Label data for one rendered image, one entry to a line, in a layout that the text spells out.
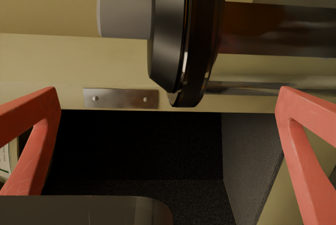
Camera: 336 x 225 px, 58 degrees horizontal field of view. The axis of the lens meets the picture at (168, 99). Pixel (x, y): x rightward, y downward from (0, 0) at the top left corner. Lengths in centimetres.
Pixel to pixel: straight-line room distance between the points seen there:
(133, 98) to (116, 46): 9
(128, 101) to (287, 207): 27
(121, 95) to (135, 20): 13
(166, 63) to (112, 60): 18
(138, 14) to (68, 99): 15
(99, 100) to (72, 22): 45
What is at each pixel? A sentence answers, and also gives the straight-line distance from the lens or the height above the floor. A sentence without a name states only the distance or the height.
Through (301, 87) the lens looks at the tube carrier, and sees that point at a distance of 19.
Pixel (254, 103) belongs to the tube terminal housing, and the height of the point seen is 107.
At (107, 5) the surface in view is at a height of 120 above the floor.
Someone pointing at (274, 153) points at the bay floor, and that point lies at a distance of 40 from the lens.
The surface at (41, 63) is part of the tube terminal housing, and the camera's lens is 33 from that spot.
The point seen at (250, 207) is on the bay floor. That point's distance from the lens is 48.
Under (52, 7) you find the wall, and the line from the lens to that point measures 73.
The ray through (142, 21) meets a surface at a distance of 17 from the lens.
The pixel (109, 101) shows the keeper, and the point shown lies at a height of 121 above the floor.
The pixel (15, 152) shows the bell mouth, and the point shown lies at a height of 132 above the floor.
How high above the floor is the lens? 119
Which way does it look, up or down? 7 degrees down
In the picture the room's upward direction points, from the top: 89 degrees counter-clockwise
